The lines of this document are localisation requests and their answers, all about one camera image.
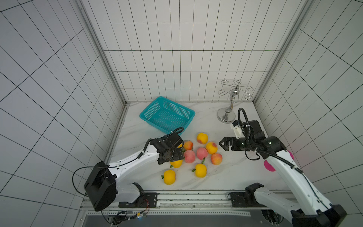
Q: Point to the pink peach right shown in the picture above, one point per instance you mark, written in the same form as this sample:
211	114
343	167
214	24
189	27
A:
201	153

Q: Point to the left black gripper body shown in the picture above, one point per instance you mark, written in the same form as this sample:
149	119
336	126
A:
174	156

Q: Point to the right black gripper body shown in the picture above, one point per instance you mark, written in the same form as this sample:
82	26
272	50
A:
231	143

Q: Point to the silver metal cup rack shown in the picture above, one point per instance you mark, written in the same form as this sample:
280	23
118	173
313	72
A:
227	115

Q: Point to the pink plastic goblet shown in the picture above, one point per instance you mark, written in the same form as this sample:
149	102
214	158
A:
270	168

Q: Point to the pink peach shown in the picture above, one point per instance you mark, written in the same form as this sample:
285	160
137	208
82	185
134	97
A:
201	153
189	156

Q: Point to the yellow peach red spot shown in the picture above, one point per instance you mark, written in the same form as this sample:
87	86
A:
211	148

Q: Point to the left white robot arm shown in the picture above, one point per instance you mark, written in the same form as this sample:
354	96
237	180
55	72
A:
107	183

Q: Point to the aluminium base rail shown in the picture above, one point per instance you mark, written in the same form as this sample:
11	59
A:
187	203

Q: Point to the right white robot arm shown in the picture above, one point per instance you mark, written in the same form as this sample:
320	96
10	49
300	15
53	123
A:
312	208

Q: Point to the pink peach left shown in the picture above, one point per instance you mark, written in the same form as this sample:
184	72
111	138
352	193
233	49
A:
189	156

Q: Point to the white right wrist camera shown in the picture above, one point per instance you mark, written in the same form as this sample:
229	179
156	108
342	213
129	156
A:
238	131

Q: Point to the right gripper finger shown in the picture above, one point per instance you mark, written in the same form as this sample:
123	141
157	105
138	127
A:
223	146
224	140

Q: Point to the yellow peach top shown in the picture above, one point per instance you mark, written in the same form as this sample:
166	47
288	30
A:
202	138

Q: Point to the teal plastic basket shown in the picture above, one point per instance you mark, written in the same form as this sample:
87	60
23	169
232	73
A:
166	115

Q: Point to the orange red peach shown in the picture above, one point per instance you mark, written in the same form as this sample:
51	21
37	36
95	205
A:
188	145
216	159

